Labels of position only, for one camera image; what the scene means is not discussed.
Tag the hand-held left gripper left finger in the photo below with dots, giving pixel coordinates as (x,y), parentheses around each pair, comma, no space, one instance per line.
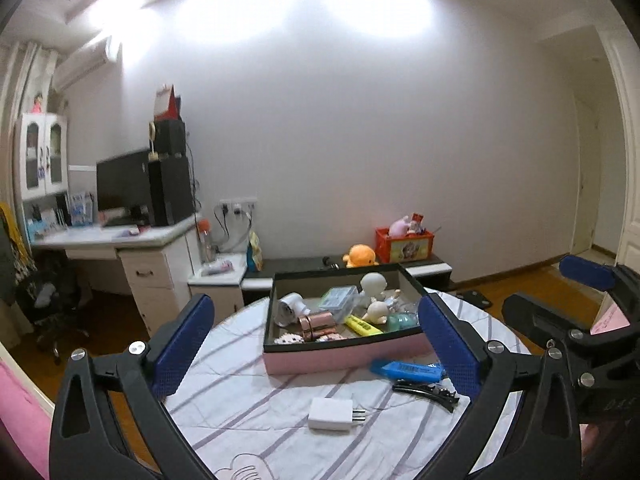
(182,345)

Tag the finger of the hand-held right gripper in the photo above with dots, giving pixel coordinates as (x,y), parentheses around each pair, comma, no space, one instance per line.
(530,320)
(587,272)

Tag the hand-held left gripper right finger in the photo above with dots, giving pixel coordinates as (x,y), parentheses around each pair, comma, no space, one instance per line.
(447,345)

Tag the clear jar with green lid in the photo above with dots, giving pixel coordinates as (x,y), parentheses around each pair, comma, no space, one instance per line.
(400,321)

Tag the baby doll figurine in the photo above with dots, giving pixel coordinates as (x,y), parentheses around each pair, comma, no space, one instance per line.
(375,312)

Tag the yellow highlighter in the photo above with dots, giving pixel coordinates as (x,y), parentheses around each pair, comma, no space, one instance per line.
(362,325)

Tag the pink storage box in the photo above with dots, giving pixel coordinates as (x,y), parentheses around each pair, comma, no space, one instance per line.
(345,357)

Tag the pink white brick cat figure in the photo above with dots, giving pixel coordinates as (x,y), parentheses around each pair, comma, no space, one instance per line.
(286,338)

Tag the clear plastic case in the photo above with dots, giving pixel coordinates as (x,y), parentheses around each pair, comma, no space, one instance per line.
(337,302)

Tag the rose gold container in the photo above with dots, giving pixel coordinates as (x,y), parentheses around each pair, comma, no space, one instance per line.
(317,325)

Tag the blue highlighter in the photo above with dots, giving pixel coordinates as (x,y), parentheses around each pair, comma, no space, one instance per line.
(407,370)

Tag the pink paper note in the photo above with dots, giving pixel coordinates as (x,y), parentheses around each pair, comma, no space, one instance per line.
(610,320)

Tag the black hair clip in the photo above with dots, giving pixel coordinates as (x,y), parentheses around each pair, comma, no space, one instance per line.
(425,392)

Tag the black floor scale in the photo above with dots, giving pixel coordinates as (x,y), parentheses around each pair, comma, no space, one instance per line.
(475,299)

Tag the white low cabinet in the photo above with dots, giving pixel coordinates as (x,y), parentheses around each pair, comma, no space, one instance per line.
(215,290)

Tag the white desk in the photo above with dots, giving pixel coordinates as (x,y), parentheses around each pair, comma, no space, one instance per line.
(150,270)

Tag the white doll head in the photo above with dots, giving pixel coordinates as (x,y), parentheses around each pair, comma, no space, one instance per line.
(374,285)

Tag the white door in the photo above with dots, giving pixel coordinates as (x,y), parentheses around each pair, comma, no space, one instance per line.
(585,175)

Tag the red toy box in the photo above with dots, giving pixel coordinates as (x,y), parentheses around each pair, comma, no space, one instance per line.
(405,249)

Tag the bottle with orange cap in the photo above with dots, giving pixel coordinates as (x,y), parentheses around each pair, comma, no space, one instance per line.
(205,240)

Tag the small white hair dryer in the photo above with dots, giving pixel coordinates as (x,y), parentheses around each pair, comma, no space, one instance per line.
(290,310)

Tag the yellow blue snack bag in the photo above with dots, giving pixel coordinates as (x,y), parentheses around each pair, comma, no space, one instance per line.
(255,252)

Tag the orange plush toy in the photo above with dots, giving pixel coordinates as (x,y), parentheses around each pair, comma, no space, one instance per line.
(361,256)

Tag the pink plush toy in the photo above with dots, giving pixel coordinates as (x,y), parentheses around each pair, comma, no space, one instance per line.
(399,226)

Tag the white charger plug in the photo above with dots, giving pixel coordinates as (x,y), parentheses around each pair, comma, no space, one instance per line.
(330,412)

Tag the black and white stand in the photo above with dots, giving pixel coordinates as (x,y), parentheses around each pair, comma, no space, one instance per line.
(300,265)

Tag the black office chair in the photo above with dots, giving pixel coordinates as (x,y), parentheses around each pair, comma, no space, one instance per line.
(45,300)

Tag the black computer tower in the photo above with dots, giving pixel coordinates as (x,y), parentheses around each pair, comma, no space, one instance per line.
(170,190)

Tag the blue boxes on desk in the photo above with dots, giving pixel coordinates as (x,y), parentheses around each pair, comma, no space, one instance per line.
(80,210)

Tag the black computer monitor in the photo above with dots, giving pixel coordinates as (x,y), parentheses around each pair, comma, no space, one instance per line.
(122,185)

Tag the pink cloth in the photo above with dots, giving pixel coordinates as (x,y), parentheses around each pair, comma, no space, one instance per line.
(20,420)

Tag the yellow and black garment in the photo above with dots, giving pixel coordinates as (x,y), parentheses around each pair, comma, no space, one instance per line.
(12,250)

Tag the black speaker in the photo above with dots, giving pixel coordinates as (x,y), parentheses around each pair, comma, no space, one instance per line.
(169,137)

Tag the cream figurine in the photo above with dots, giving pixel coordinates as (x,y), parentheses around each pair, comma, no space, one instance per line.
(152,137)

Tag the red and white bag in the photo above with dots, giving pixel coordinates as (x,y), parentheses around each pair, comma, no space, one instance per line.
(167,102)

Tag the white air conditioner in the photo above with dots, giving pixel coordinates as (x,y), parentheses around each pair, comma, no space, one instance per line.
(85,65)

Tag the white wall socket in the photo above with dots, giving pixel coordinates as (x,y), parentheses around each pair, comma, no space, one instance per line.
(237,205)

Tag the white wall cabinet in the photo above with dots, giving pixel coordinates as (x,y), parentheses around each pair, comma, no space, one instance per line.
(42,160)

